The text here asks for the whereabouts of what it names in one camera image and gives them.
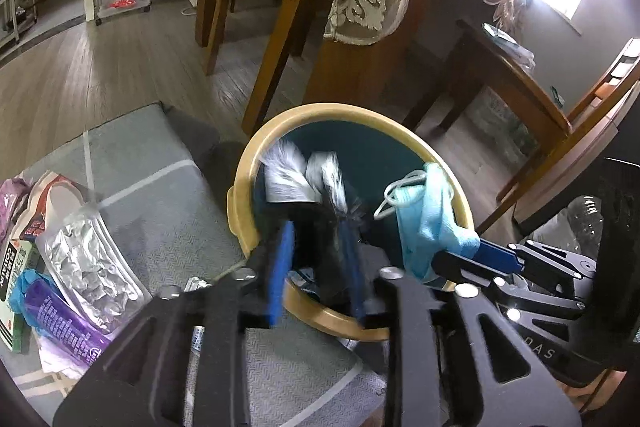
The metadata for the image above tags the black and white wrapper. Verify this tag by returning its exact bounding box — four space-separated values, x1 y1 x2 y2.
259 139 368 303

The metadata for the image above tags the red and white bag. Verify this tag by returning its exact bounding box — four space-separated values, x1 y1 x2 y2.
10 170 101 243

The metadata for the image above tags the metal storage rack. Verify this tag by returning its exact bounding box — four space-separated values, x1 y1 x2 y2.
0 0 38 50

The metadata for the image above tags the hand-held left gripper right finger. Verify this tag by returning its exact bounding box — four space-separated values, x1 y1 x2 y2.
337 214 583 427

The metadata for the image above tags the purple snack packet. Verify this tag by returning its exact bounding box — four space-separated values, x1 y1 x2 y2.
0 177 31 233

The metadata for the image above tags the wooden chair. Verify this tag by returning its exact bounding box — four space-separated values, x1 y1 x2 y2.
195 0 361 138
495 38 640 233

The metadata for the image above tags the wooden dining table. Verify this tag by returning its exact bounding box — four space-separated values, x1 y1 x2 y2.
302 0 451 108

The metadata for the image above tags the white packet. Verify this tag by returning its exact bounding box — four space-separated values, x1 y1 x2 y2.
482 23 536 70

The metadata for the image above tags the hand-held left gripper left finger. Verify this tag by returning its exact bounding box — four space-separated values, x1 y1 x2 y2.
52 219 301 427

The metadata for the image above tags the green and white box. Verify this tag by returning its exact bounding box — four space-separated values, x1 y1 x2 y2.
0 239 41 353

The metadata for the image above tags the clear plastic bottle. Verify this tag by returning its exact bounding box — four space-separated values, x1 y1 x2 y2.
530 194 608 263

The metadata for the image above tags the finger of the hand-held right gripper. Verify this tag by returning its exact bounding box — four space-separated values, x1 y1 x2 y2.
431 250 587 314
472 238 598 281

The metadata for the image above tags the small wooden side table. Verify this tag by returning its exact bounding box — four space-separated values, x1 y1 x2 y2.
405 19 573 152

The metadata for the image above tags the person's right hand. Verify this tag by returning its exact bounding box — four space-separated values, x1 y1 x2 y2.
567 369 626 413

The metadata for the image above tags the clear bag with foil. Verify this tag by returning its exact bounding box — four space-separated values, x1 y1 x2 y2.
36 202 153 338

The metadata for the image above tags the grey checked floor mat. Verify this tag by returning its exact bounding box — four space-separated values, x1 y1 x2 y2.
0 103 386 427

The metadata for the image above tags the purple bottle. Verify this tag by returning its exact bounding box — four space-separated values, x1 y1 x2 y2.
22 279 113 370

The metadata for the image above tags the clear plastic package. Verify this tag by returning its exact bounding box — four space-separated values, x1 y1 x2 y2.
467 87 538 168

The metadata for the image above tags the yellow-rimmed teal waste bin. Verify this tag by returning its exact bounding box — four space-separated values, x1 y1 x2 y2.
226 103 476 342

